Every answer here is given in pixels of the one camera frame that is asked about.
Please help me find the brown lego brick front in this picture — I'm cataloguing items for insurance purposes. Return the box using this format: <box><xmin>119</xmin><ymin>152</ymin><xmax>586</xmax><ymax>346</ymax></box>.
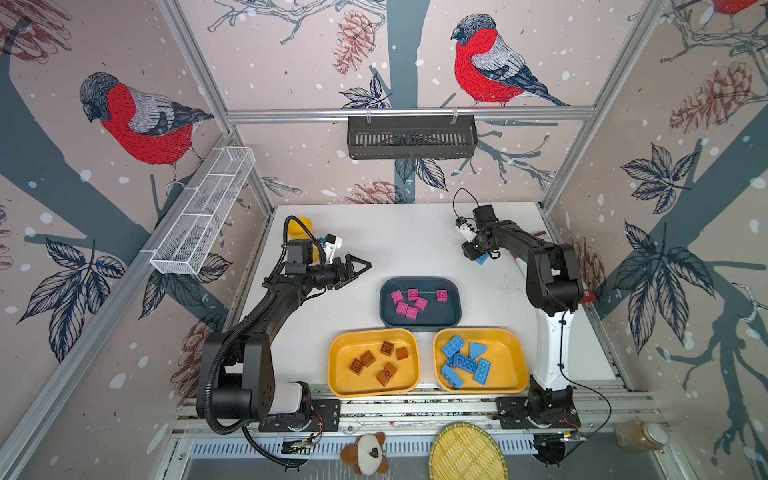
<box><xmin>359</xmin><ymin>350</ymin><xmax>376</xmax><ymax>367</ymax></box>

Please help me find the brown lego brick group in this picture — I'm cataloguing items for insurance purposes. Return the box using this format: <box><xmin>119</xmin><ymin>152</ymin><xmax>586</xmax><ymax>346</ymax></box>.
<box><xmin>376</xmin><ymin>371</ymin><xmax>391</xmax><ymax>387</ymax></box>

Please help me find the blue sloped lego brick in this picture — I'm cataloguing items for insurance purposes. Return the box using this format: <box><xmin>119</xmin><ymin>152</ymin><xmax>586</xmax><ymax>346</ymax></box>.
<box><xmin>469</xmin><ymin>342</ymin><xmax>488</xmax><ymax>361</ymax></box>

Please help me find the large blue lego brick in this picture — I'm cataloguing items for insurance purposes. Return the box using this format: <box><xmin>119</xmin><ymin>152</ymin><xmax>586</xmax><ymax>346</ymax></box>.
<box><xmin>442</xmin><ymin>335</ymin><xmax>465</xmax><ymax>359</ymax></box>

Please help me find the blue lego brick group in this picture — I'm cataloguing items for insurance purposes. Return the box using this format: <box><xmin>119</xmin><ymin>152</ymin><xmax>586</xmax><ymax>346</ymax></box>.
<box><xmin>473</xmin><ymin>358</ymin><xmax>492</xmax><ymax>386</ymax></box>

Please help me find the blue long lego brick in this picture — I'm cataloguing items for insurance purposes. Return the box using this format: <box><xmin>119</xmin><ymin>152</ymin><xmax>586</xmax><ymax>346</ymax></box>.
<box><xmin>440</xmin><ymin>365</ymin><xmax>464</xmax><ymax>390</ymax></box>

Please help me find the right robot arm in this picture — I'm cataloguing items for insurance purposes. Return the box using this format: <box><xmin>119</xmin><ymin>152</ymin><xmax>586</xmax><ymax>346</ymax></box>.
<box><xmin>344</xmin><ymin>204</ymin><xmax>584</xmax><ymax>398</ymax></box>

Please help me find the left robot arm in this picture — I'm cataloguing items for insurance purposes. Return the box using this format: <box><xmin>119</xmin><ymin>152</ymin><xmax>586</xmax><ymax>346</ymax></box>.
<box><xmin>196</xmin><ymin>254</ymin><xmax>372</xmax><ymax>435</ymax></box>

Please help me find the yellow plastic goblet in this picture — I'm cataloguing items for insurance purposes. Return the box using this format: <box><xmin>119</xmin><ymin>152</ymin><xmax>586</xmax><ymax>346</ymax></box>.
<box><xmin>288</xmin><ymin>217</ymin><xmax>319</xmax><ymax>263</ymax></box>

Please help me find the left yellow tray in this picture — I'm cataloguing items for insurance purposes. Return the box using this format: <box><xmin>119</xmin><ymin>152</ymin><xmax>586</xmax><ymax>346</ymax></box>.
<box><xmin>327</xmin><ymin>329</ymin><xmax>421</xmax><ymax>398</ymax></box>

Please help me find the yellow tray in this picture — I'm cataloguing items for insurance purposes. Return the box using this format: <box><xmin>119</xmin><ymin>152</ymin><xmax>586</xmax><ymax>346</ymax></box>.
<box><xmin>432</xmin><ymin>327</ymin><xmax>529</xmax><ymax>395</ymax></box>
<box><xmin>327</xmin><ymin>329</ymin><xmax>421</xmax><ymax>398</ymax></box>

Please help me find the dark teal tray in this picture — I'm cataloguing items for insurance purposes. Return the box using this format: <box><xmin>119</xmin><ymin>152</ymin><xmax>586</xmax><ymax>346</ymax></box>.
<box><xmin>379</xmin><ymin>276</ymin><xmax>462</xmax><ymax>331</ymax></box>

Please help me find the snack package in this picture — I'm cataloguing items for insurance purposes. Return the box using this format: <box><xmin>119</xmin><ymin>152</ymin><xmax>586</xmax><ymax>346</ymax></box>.
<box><xmin>526</xmin><ymin>231</ymin><xmax>596</xmax><ymax>315</ymax></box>

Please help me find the right yellow tray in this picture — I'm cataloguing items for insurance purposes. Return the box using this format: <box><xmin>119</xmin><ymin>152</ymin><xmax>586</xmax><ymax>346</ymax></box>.
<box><xmin>432</xmin><ymin>327</ymin><xmax>529</xmax><ymax>395</ymax></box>

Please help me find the black hanging basket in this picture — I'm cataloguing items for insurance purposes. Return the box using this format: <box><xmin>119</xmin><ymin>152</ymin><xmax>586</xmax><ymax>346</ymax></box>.
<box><xmin>347</xmin><ymin>115</ymin><xmax>478</xmax><ymax>160</ymax></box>

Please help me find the plush toy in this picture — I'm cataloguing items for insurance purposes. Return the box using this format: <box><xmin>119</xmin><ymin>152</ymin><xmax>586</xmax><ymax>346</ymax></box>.
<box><xmin>340</xmin><ymin>432</ymin><xmax>389</xmax><ymax>476</ymax></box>

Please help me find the woven bamboo plate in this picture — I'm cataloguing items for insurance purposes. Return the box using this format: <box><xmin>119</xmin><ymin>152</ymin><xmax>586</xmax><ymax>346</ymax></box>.
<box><xmin>428</xmin><ymin>422</ymin><xmax>509</xmax><ymax>480</ymax></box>

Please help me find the glass jar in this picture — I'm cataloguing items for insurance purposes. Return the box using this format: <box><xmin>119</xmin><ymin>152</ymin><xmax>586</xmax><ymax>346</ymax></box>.
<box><xmin>614</xmin><ymin>420</ymin><xmax>669</xmax><ymax>451</ymax></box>

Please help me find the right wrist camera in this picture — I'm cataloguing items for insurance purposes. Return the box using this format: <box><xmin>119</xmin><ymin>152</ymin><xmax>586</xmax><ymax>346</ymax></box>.
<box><xmin>455</xmin><ymin>217</ymin><xmax>476</xmax><ymax>242</ymax></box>

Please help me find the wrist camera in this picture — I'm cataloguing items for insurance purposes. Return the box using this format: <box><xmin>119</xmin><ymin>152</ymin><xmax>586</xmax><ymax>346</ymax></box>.
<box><xmin>320</xmin><ymin>234</ymin><xmax>343</xmax><ymax>264</ymax></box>
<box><xmin>455</xmin><ymin>217</ymin><xmax>476</xmax><ymax>242</ymax></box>

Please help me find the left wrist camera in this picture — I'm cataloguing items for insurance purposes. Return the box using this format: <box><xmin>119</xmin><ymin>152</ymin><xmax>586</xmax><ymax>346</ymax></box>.
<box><xmin>320</xmin><ymin>234</ymin><xmax>343</xmax><ymax>264</ymax></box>

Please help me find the white wire basket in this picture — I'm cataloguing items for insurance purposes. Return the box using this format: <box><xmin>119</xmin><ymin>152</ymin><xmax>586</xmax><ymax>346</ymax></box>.
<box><xmin>150</xmin><ymin>146</ymin><xmax>255</xmax><ymax>275</ymax></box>

